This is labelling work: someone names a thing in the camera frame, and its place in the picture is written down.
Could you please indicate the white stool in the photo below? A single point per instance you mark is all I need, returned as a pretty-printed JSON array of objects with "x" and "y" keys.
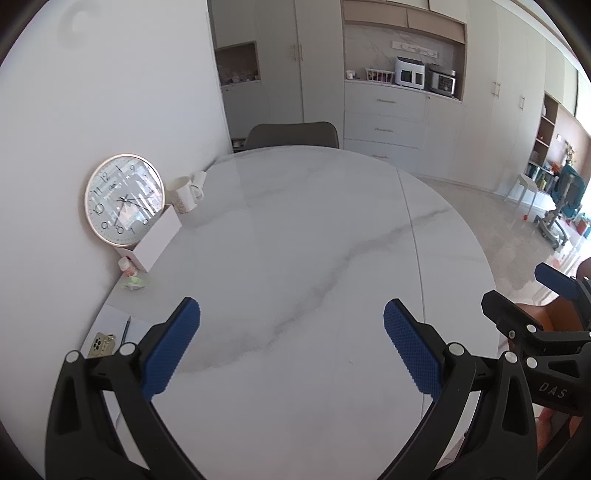
[{"x": 524, "y": 182}]

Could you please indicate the white box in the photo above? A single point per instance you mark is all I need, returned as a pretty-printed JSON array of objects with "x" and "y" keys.
[{"x": 157, "y": 240}]

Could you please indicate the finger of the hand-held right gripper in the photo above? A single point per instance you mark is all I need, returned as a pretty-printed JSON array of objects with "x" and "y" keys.
[
  {"x": 508, "y": 314},
  {"x": 554, "y": 277}
]

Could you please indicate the person's right hand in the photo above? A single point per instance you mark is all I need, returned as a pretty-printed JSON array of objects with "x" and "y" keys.
[{"x": 545, "y": 429}]

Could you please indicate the white countertop appliance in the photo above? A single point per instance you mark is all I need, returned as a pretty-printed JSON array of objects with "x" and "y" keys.
[{"x": 410, "y": 74}]

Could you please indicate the orange leather chair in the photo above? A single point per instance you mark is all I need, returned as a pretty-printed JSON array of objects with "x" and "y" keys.
[{"x": 558, "y": 316}]

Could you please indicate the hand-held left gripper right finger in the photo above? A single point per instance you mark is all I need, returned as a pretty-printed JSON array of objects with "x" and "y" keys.
[{"x": 413, "y": 350}]

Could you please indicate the dark pen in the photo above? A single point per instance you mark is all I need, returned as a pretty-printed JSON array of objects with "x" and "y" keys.
[{"x": 126, "y": 330}]

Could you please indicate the white dish rack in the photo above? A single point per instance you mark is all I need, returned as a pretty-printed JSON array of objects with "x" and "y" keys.
[{"x": 379, "y": 76}]

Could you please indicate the wooden bookshelf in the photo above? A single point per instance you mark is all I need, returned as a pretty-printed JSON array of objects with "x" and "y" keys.
[{"x": 547, "y": 124}]

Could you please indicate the white tall cabinet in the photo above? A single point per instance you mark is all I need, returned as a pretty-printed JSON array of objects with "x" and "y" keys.
[{"x": 281, "y": 69}]

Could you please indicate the grey chair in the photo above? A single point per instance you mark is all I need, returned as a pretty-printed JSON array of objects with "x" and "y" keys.
[{"x": 291, "y": 136}]

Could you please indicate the gold phone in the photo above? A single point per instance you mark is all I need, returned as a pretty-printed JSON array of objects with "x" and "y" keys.
[{"x": 99, "y": 346}]

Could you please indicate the small pink capped bottle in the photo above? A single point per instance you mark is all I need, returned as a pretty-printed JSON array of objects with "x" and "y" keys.
[{"x": 124, "y": 264}]

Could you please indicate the teal office chair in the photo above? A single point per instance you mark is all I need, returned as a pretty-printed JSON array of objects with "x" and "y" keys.
[{"x": 570, "y": 189}]

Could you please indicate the white wall hook rail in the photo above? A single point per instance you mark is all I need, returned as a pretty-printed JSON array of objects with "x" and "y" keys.
[{"x": 415, "y": 48}]

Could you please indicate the upper wood cabinet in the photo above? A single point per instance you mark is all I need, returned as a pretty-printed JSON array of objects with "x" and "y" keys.
[{"x": 392, "y": 16}]

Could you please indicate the white patterned mug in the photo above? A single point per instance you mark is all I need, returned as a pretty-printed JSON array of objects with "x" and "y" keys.
[{"x": 180, "y": 196}]

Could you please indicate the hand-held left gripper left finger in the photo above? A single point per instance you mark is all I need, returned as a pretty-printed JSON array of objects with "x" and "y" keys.
[{"x": 173, "y": 346}]

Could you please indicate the small green packet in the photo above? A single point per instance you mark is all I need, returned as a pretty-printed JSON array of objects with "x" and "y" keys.
[{"x": 134, "y": 281}]

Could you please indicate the white wardrobe cabinet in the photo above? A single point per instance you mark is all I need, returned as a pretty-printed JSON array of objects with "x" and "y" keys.
[{"x": 503, "y": 92}]

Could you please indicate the white drawer cabinet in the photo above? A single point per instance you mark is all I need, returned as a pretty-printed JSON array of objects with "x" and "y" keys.
[{"x": 383, "y": 120}]

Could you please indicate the silver countertop oven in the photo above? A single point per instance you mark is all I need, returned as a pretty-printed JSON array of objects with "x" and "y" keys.
[{"x": 442, "y": 81}]

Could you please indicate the white paper sheet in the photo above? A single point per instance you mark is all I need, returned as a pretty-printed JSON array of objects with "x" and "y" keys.
[{"x": 111, "y": 323}]

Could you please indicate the round wall clock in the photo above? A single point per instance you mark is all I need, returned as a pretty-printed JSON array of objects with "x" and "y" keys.
[{"x": 124, "y": 198}]

